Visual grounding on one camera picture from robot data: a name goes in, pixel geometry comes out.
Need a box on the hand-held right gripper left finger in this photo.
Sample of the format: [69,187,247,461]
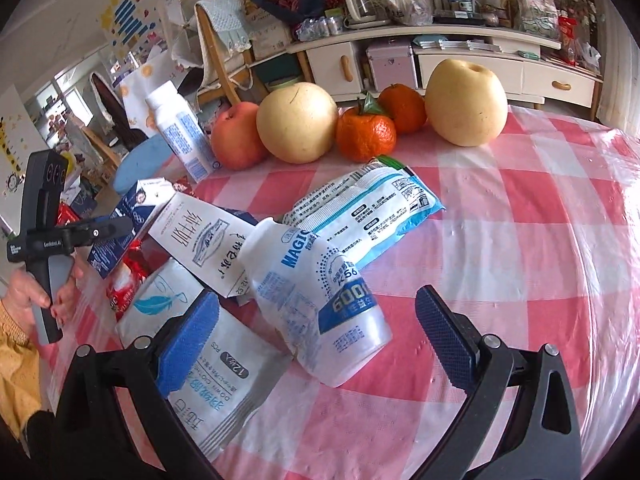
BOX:
[50,289,226,480]

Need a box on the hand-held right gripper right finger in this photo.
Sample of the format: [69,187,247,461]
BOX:
[414,284,583,480]

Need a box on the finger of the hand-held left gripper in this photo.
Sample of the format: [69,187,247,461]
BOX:
[94,215,135,245]

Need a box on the dark blue milk carton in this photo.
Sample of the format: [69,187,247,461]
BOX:
[87,177,173,281]

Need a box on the white feather-print pouch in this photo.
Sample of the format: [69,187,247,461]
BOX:
[115,259,293,463]

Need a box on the red gold-edged snack packet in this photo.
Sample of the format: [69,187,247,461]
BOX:
[106,249,152,322]

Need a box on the white milk carton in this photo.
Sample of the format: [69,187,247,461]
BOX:
[149,192,273,306]

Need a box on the crushed white plastic bottle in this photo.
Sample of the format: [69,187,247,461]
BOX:
[239,217,393,388]

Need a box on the blue and white wipes packet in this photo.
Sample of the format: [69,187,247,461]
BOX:
[282,155,447,268]

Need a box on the person's left hand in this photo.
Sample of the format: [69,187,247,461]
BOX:
[10,259,86,331]

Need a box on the blue cushioned chair seat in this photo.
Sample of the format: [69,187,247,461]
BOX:
[112,134,173,196]

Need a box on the red checked tablecloth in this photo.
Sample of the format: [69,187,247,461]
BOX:
[30,105,640,480]

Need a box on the dark carved chair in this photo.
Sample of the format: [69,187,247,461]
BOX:
[89,72,146,153]

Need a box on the white capped plastic bottle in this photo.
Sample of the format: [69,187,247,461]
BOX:
[145,82,222,183]

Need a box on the red apple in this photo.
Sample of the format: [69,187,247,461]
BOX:
[210,101,268,171]

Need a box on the orange-print white cloth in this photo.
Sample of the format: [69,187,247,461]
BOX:
[119,52,176,128]

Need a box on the wooden chair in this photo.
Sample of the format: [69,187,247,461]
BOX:
[194,0,263,107]

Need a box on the yellow pear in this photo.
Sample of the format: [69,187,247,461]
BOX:
[256,81,340,164]
[424,58,509,148]

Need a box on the orange tangerine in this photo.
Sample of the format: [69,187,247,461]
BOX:
[377,83,428,135]
[335,91,398,163]

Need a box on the green pot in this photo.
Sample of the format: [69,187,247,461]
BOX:
[262,74,303,98]

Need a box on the light blue lace cloth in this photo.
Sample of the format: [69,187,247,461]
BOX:
[197,1,251,53]

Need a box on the cardboard box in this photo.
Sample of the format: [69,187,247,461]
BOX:
[247,7,296,61]

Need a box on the white cabinet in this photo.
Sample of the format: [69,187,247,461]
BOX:
[287,24,603,111]

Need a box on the pink box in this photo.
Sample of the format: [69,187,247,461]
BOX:
[366,42,418,93]

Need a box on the pack of silver cans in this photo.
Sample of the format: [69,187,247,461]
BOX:
[297,15,347,42]

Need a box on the white curtain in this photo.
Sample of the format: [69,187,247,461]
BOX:
[595,0,640,136]

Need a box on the white electric kettle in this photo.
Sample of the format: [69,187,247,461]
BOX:
[344,0,392,30]

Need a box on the clear plastic bag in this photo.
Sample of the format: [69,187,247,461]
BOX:
[514,0,560,40]

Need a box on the wall poster with blue bars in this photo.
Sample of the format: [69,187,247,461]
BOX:
[100,0,158,48]

